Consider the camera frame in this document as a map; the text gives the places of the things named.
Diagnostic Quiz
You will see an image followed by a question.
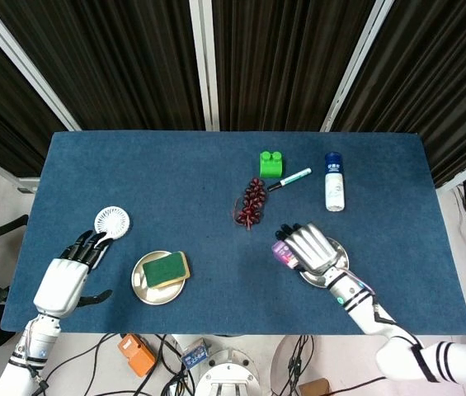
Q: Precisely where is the dark pleated curtain panel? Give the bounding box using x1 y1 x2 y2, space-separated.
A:
211 0 378 132
0 12 68 178
0 0 207 132
331 0 466 189

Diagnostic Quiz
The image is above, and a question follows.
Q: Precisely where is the orange device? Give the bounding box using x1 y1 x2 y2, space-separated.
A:
117 333 158 377

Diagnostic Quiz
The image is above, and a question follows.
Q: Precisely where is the blue felt table cover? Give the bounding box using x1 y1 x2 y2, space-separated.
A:
0 130 466 336

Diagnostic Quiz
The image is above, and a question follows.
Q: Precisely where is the silver plate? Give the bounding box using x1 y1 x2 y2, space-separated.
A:
130 249 187 305

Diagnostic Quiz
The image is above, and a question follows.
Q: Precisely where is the gold plate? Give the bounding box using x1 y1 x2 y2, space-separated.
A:
298 237 351 289

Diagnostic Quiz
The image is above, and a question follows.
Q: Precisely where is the purple cardboard box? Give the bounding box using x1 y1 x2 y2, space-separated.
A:
271 241 299 269

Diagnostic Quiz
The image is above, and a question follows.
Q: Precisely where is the green yellow sponge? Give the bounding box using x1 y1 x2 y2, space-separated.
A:
141 251 191 290

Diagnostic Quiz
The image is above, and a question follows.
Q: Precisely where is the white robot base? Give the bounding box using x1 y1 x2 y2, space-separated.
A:
194 350 261 396

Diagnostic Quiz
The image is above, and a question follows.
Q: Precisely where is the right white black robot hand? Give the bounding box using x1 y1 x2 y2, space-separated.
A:
274 222 343 276

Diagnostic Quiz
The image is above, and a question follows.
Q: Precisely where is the white green marker pen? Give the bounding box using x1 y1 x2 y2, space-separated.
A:
266 167 313 192

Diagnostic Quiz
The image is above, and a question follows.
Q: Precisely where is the white handheld fan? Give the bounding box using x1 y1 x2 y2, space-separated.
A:
90 205 131 269

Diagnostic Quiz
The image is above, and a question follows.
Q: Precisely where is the small blue white box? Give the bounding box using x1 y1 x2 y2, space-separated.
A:
181 337 211 370

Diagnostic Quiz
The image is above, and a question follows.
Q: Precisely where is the red grape bunch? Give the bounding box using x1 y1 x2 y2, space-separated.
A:
231 177 268 231

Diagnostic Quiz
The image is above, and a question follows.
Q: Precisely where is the green toy brick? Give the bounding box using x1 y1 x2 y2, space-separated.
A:
259 150 289 180

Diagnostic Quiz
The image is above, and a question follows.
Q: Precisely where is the white bottle blue cap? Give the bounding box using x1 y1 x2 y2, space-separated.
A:
324 152 346 213

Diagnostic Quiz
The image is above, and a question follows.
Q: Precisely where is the white frame post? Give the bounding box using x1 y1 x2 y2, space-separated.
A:
320 0 395 132
0 0 82 132
189 0 220 132

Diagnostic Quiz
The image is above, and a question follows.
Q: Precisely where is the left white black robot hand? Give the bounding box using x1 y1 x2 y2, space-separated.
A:
33 229 114 318

